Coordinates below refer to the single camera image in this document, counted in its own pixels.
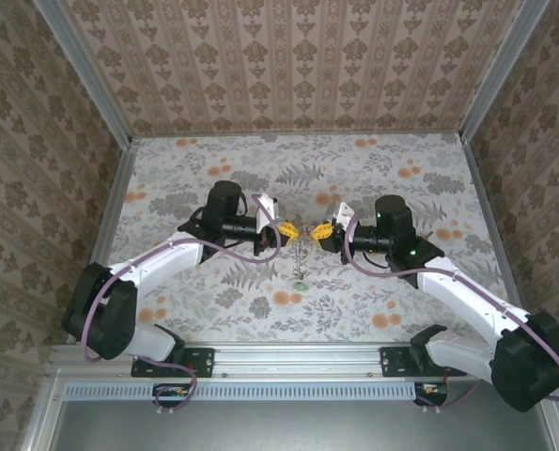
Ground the black base electronics module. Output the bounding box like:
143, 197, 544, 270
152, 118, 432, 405
413, 381, 450, 408
152, 382, 196, 409

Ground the grey metal panel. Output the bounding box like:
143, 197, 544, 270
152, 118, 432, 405
23, 375, 559, 451

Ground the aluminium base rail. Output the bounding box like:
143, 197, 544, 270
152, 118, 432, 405
48, 342, 551, 378

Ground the aluminium table side rail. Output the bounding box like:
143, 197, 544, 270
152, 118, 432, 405
90, 138, 142, 272
459, 133, 527, 311

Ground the white slotted cable duct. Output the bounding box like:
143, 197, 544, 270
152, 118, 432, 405
65, 381, 419, 401

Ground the aluminium frame post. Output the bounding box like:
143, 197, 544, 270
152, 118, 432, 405
458, 0, 552, 143
33, 0, 134, 148

